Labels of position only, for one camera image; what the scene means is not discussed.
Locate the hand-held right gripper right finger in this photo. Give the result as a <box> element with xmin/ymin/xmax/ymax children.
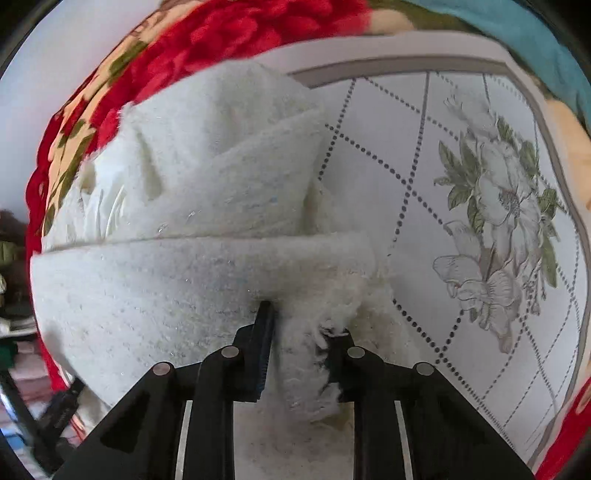
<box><xmin>322</xmin><ymin>330</ymin><xmax>537</xmax><ymax>480</ymax></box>

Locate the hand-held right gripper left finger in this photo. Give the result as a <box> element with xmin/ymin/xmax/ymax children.
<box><xmin>54</xmin><ymin>300</ymin><xmax>280</xmax><ymax>480</ymax></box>

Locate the white fluffy garment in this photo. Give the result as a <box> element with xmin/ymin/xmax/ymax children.
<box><xmin>30</xmin><ymin>60</ymin><xmax>403</xmax><ymax>480</ymax></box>

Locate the white quilted floral bedsheet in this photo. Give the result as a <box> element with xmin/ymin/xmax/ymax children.
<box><xmin>257</xmin><ymin>45</ymin><xmax>591</xmax><ymax>468</ymax></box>

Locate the black tripod stand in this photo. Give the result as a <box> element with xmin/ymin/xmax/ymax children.
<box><xmin>0</xmin><ymin>368</ymin><xmax>86</xmax><ymax>477</ymax></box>

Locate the red floral blanket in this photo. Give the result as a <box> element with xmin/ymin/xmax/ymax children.
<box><xmin>25</xmin><ymin>0</ymin><xmax>591</xmax><ymax>480</ymax></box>

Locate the teal cloth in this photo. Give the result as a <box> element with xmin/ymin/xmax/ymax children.
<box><xmin>406</xmin><ymin>0</ymin><xmax>591</xmax><ymax>131</ymax></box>

